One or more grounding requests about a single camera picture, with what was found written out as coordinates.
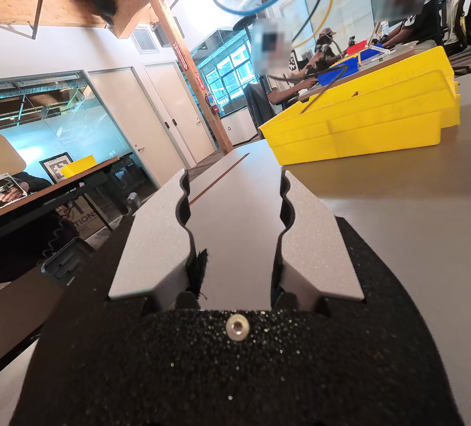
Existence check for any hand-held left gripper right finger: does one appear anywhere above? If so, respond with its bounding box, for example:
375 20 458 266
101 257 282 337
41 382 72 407
271 169 366 312

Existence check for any office chair with dark jacket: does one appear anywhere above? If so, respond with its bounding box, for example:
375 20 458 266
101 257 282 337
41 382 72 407
243 82 275 132

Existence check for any cardboard box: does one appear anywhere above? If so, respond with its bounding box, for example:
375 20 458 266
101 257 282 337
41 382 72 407
68 198 107 239

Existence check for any black coiled cable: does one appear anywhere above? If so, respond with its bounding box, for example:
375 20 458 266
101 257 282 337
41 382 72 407
42 218 79 257

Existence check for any wooden post with red signs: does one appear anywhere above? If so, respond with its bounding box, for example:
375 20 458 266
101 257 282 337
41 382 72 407
147 0 234 154

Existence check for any black ethernet cable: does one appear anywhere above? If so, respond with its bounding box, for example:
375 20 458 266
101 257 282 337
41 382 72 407
291 0 348 115

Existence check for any framed tag marker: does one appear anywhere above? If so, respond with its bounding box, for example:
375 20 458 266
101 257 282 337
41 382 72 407
39 152 74 184

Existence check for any yellow plastic bin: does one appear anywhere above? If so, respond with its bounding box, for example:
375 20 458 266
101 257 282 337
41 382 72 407
60 155 98 179
259 45 461 166

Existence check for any wall air vent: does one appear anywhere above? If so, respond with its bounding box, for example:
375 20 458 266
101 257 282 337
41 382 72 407
131 27 160 54

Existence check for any white door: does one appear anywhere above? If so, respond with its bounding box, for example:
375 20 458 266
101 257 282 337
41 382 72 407
144 62 216 163
88 67 190 171

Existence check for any blue plastic bin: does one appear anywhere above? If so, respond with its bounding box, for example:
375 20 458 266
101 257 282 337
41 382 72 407
317 56 359 86
359 47 386 64

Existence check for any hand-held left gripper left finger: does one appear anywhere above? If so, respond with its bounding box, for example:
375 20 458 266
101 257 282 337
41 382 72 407
108 169 196 312

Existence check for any wooden board on white stand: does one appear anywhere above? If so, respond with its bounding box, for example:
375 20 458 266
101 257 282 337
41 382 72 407
0 134 27 176

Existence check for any black charging case with display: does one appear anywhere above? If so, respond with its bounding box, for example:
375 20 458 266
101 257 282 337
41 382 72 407
40 238 95 285

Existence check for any white cabinet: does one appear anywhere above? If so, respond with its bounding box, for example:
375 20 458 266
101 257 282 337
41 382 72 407
220 106 258 146

